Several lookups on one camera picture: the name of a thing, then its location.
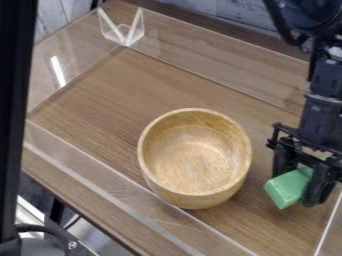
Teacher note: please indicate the green rectangular block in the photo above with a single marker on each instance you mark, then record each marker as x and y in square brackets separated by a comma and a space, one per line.
[285, 188]

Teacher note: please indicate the black table leg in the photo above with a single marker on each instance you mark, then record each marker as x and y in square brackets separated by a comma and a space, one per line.
[57, 211]

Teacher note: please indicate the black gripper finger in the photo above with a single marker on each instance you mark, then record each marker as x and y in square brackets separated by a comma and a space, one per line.
[285, 159]
[321, 185]

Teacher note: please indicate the grey metal bracket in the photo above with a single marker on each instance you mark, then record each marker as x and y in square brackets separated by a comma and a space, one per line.
[67, 243]

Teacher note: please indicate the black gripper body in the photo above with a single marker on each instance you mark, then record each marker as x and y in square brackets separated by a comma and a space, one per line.
[317, 138]

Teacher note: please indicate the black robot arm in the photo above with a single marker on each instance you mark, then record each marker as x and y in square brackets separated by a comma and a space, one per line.
[313, 21]

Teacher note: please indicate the clear acrylic tray walls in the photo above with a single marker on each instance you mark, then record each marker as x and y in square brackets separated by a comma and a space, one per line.
[110, 73]

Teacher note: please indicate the brown wooden bowl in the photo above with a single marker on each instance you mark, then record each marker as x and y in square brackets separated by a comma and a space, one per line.
[194, 155]

